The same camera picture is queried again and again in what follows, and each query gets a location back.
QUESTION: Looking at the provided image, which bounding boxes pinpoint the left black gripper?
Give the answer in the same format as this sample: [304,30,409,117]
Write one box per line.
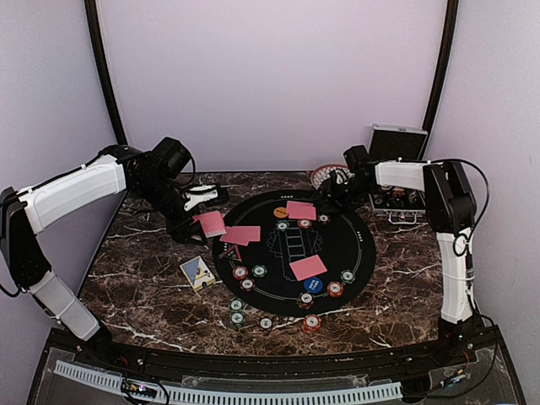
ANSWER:
[135,175,208,246]

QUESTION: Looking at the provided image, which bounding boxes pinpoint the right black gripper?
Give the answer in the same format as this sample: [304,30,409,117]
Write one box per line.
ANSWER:
[310,176,374,214]

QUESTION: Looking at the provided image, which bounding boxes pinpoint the red-backed playing card deck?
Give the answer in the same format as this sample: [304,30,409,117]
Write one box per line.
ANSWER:
[193,211,226,237]

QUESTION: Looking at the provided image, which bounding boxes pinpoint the orange big blind button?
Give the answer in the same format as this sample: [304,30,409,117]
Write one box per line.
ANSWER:
[273,207,289,219]

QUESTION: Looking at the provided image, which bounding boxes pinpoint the single red-backed playing card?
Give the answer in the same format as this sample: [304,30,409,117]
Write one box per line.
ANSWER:
[219,225,261,246]

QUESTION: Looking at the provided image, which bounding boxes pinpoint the red triangular all-in marker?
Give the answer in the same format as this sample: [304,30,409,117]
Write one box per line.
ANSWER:
[219,245,242,262]

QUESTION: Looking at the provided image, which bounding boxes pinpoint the green poker chip stack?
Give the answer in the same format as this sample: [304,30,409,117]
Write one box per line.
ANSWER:
[229,311,246,329]

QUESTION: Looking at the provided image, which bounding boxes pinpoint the red poker chip stack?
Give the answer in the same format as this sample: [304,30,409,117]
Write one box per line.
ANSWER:
[302,315,321,333]

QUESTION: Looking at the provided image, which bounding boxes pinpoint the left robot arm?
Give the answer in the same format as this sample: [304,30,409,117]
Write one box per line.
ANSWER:
[1,138,229,368]

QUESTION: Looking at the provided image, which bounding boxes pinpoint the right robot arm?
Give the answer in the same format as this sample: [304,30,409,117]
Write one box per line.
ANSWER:
[313,145,485,325]

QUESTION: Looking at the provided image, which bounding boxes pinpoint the patterned ceramic plate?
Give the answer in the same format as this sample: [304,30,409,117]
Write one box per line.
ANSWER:
[310,164,352,190]

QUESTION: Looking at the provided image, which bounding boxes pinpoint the aluminium poker chip case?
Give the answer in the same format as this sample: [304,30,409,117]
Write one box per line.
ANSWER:
[368,124,429,225]

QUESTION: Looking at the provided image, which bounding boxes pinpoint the yellow playing card box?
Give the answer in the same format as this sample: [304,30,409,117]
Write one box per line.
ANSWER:
[180,256,216,292]

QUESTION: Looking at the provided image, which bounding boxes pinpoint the round black poker mat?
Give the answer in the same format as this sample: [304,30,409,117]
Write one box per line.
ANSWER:
[213,190,376,317]

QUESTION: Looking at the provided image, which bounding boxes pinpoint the blue small blind button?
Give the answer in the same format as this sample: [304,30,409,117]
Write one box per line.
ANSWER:
[304,277,324,294]

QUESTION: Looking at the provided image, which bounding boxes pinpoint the white slotted cable duct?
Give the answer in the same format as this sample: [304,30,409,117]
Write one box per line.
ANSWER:
[53,360,402,404]

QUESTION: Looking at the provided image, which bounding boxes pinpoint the right black frame post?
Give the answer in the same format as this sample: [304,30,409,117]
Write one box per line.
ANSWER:
[422,0,459,134]

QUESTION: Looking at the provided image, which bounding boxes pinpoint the black frame post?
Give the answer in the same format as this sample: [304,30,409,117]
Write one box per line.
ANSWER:
[84,0,128,145]
[422,0,459,134]

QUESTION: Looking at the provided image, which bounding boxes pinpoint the left black frame post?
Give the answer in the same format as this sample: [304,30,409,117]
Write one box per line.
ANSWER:
[84,0,128,145]

